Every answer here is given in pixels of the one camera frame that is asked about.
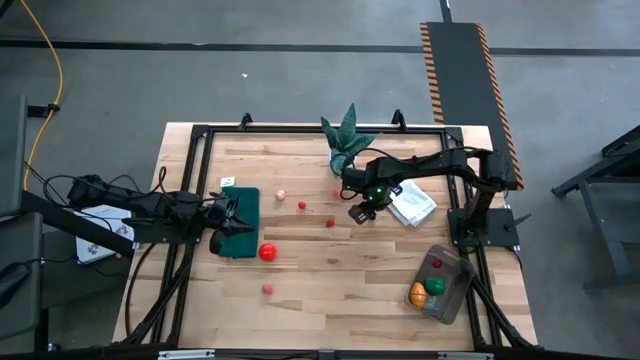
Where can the white printed paper sheet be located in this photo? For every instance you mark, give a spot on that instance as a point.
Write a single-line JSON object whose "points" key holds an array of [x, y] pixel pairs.
{"points": [[97, 245]]}

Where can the clear gray tupperware container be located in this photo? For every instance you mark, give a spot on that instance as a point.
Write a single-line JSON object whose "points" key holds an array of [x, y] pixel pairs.
{"points": [[450, 310]]}

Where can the silver aluminium bracket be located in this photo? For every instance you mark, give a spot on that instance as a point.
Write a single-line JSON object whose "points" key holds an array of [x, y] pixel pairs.
{"points": [[185, 354], [465, 356]]}

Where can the pink-red toy fruit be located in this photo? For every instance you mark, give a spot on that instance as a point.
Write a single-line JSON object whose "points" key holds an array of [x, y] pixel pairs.
{"points": [[337, 194]]}

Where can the white plant pot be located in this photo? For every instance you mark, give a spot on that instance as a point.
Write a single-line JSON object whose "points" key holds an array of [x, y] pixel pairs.
{"points": [[334, 169]]}

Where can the green snake plant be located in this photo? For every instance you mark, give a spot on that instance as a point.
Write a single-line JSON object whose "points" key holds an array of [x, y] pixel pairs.
{"points": [[345, 132]]}

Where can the dark red toy cherry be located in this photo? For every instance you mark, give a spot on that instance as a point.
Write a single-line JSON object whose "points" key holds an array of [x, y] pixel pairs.
{"points": [[437, 263]]}

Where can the green folded cloth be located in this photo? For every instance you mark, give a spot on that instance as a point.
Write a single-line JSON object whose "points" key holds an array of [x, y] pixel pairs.
{"points": [[247, 200]]}

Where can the black striped-edge floor mat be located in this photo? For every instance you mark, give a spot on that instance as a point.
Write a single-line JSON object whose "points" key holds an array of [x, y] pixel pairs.
{"points": [[460, 75]]}

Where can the large red toy tomato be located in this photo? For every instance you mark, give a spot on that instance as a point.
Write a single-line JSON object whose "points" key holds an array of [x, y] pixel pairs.
{"points": [[267, 251]]}

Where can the orange toy bell pepper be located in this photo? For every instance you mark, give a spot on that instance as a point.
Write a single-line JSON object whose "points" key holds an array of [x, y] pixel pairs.
{"points": [[417, 295]]}

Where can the green toy bell pepper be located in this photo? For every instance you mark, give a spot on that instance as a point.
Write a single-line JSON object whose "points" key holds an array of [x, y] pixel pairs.
{"points": [[435, 286]]}

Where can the white towel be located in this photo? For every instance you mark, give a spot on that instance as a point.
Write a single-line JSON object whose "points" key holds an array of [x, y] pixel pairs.
{"points": [[412, 202]]}

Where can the bright red toy cherry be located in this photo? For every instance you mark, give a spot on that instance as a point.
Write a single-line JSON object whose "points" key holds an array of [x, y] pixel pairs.
{"points": [[302, 205]]}

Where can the red toy strawberry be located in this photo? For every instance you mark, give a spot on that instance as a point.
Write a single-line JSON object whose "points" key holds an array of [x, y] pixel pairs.
{"points": [[330, 223]]}

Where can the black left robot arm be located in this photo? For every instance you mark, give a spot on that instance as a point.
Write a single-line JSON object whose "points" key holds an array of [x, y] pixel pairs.
{"points": [[150, 205]]}

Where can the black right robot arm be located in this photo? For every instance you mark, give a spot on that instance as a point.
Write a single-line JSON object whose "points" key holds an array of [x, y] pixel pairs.
{"points": [[430, 162]]}

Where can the dark metal stand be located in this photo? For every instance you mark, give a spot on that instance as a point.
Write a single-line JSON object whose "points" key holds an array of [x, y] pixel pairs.
{"points": [[595, 180]]}

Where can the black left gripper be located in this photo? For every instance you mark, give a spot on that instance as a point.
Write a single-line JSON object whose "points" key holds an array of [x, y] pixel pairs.
{"points": [[215, 217]]}

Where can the small white card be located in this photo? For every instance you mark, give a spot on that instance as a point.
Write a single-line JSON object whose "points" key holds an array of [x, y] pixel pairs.
{"points": [[227, 181]]}

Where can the black aluminium table frame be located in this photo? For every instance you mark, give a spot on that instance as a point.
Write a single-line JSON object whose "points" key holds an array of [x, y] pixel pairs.
{"points": [[280, 131]]}

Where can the pink toy peach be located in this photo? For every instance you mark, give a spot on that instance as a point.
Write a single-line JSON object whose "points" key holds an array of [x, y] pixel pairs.
{"points": [[267, 288]]}

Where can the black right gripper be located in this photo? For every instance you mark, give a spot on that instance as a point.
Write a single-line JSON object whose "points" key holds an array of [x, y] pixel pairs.
{"points": [[382, 196]]}

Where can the pale pink toy fruit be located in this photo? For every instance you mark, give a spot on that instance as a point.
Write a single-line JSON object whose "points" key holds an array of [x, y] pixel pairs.
{"points": [[280, 195]]}

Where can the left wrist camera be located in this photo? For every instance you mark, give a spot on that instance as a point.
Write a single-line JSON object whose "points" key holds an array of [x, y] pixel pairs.
{"points": [[230, 205]]}

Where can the dark gray cart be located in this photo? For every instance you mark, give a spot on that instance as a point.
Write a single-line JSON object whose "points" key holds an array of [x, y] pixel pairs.
{"points": [[17, 280]]}

